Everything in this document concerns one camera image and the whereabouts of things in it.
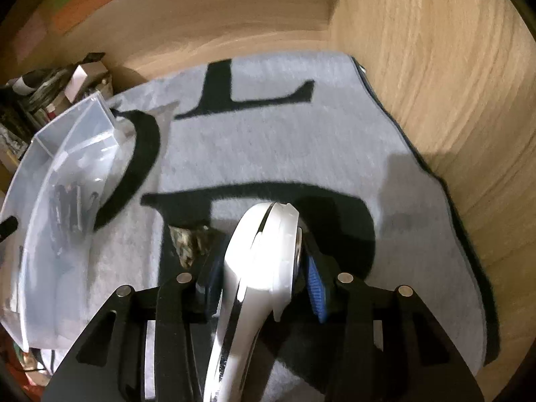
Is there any white handheld device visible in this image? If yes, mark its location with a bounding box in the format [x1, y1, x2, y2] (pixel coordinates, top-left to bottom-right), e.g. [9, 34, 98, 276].
[203, 202, 302, 401]

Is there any silver metal cylinder tool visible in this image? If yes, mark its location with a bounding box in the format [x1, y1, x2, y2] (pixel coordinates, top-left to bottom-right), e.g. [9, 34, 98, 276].
[71, 184, 83, 233]

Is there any clear plastic storage box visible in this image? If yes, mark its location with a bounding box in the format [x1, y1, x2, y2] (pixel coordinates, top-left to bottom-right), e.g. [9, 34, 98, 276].
[1, 93, 124, 351]

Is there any grey mat with black letters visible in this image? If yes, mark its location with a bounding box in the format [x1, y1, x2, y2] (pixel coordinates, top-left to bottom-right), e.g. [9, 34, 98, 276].
[44, 54, 498, 401]

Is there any stack of books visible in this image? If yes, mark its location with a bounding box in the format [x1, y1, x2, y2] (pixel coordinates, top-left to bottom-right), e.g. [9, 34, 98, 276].
[1, 64, 75, 133]

